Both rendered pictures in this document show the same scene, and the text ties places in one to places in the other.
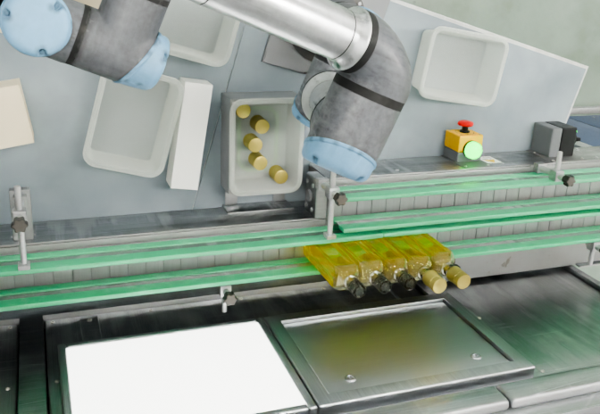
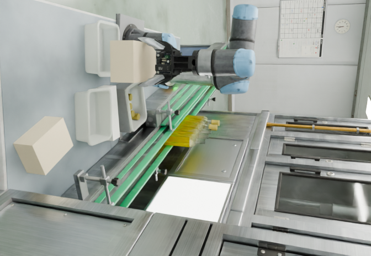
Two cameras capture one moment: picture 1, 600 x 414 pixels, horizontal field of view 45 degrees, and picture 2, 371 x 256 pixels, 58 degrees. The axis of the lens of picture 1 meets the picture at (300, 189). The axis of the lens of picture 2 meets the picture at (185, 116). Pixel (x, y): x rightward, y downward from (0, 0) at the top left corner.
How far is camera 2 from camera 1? 1.17 m
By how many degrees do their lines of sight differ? 46
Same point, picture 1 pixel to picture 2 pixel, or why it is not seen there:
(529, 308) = not seen: hidden behind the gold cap
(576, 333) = (232, 126)
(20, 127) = (67, 139)
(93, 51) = not seen: hidden behind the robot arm
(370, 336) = (203, 158)
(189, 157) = (115, 122)
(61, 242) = (100, 188)
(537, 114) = not seen: hidden behind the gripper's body
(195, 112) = (114, 101)
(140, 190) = (95, 150)
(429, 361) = (228, 153)
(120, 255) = (128, 177)
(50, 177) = (65, 163)
